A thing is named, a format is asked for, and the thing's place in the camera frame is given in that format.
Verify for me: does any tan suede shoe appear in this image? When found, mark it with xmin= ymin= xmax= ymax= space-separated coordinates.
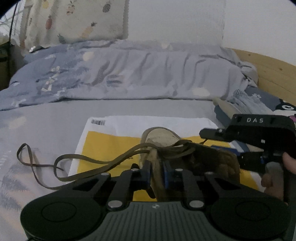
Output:
xmin=139 ymin=126 xmax=240 ymax=201

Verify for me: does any person's right hand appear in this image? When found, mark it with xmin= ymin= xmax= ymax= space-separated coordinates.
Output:
xmin=260 ymin=151 xmax=296 ymax=201

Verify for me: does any black white plush toy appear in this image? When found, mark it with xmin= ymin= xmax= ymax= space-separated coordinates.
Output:
xmin=273 ymin=99 xmax=296 ymax=123

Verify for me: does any dark blue paw pillow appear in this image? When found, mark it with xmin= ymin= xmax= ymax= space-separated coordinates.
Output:
xmin=245 ymin=86 xmax=281 ymax=111

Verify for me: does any blue grey patterned duvet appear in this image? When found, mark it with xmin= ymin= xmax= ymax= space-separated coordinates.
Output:
xmin=1 ymin=40 xmax=258 ymax=110

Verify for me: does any pineapple print curtain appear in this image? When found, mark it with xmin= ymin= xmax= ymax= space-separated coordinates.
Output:
xmin=20 ymin=0 xmax=126 ymax=50

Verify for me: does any black metal rack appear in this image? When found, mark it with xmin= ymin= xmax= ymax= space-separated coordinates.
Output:
xmin=1 ymin=1 xmax=19 ymax=80

